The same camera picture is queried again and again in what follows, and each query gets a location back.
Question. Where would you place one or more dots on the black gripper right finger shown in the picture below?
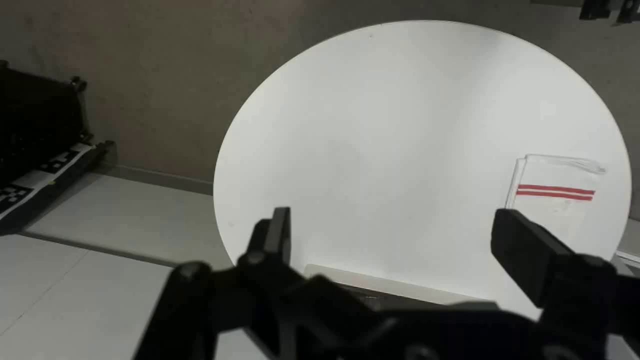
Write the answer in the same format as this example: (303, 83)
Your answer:
(533, 252)

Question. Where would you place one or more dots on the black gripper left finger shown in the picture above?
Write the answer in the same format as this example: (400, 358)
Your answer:
(275, 240)

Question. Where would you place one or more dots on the white towel red stripes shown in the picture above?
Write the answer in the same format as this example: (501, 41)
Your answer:
(553, 175)

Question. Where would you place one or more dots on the black white calibration board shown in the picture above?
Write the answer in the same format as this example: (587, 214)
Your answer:
(41, 176)

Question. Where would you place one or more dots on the black stand legs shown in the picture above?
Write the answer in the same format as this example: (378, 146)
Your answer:
(602, 8)

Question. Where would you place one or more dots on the black plastic crate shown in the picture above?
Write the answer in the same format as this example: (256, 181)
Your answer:
(37, 112)

